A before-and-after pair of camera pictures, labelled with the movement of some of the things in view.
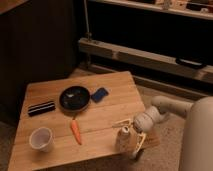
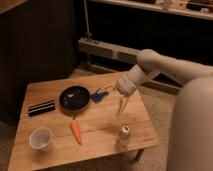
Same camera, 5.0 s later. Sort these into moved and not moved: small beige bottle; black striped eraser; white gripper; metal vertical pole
Moved: white gripper
Not moved: small beige bottle; black striped eraser; metal vertical pole
